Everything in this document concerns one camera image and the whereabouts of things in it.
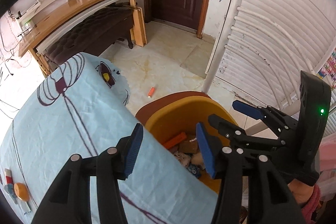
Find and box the light blue patterned tablecloth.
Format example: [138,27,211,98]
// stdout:
[1,53,217,223]

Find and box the orange trash bin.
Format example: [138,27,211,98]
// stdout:
[135,91,237,193]

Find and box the orange round lid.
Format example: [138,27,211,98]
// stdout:
[14,182,30,202]

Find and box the small orange item on floor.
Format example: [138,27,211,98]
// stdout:
[147,87,155,98]

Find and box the wooden desk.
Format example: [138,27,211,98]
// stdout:
[18,0,147,76]

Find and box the red white small bottle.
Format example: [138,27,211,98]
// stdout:
[4,168,14,185]

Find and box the white louvered screen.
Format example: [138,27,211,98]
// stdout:
[202,0,336,135]

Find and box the dark tufted bench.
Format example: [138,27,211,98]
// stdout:
[44,6,134,65]

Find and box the person right hand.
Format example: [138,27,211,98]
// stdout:
[288,179,314,206]

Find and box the floral white wrapper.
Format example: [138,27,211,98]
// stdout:
[173,151,191,168]

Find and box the brown snack bag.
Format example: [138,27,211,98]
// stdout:
[178,138,198,154]

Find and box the white packet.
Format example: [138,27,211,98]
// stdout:
[18,200,31,214]

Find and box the orange box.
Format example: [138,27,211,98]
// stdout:
[163,132,187,149]

